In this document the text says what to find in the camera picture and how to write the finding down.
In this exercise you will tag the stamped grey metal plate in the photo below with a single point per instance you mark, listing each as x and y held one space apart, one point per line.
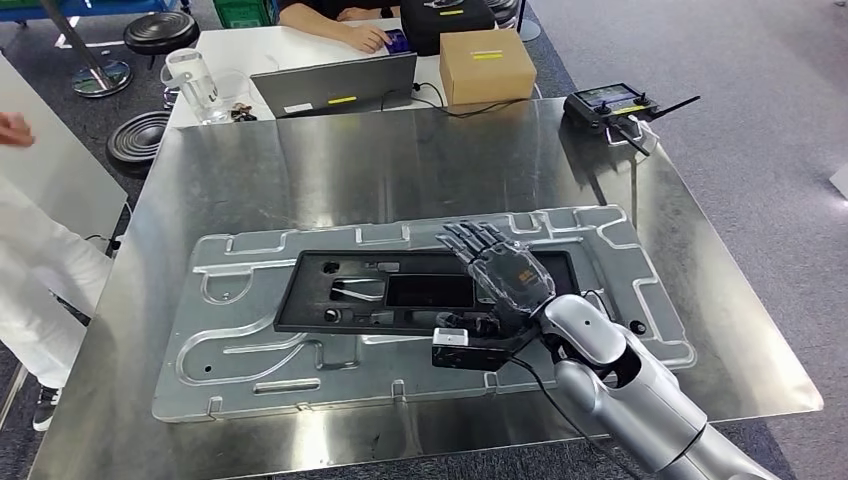
232 371

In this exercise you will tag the seated person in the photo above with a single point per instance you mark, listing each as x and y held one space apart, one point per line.
311 16

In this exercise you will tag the brown cardboard box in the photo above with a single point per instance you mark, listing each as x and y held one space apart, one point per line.
487 66

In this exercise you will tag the white paper sheet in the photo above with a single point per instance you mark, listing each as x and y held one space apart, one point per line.
840 182

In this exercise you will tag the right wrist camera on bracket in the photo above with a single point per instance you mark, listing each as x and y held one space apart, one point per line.
464 354

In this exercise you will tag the black plastic panel part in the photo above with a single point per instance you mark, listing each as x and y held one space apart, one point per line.
305 291

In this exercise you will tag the seated person's hand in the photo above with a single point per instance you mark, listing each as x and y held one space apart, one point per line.
368 38

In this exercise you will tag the grey laptop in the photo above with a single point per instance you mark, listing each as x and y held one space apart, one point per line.
331 86

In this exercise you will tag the clear glass pitcher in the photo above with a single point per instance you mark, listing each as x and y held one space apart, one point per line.
195 86

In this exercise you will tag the blue card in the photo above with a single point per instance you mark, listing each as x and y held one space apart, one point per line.
397 41

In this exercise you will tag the white panel board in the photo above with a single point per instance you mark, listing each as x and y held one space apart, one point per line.
53 172

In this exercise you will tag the green plastic crate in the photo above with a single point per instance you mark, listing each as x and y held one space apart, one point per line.
242 12

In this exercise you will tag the stainless steel workbench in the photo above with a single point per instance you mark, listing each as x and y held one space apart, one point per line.
331 172

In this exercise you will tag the black object on workbench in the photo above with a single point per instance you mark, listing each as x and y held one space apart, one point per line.
606 102

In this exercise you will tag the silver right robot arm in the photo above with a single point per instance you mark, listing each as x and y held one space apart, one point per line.
629 391

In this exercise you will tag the chrome base stanchion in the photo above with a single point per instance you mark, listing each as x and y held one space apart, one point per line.
99 76

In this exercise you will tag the person's hand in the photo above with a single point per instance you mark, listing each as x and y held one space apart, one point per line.
12 129

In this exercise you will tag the white desk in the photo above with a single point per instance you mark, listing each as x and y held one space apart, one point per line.
232 46

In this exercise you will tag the bunch of keys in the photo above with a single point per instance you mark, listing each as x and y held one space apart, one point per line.
242 114

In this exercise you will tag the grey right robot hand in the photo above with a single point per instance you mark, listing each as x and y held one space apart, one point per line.
510 278

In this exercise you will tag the black hard case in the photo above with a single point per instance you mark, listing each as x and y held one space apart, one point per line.
444 23

